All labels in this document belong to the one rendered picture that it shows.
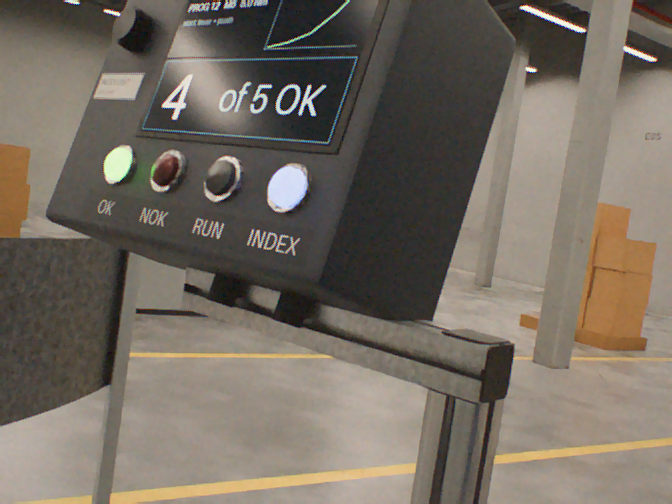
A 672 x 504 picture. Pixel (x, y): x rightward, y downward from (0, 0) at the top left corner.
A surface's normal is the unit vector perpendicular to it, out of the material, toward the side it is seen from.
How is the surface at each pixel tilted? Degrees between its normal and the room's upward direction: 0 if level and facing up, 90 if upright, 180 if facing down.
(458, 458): 90
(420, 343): 90
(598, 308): 90
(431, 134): 90
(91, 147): 75
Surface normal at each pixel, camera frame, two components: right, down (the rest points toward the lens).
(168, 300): 0.54, 0.14
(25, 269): 0.93, 0.16
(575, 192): -0.82, -0.09
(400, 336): -0.64, -0.05
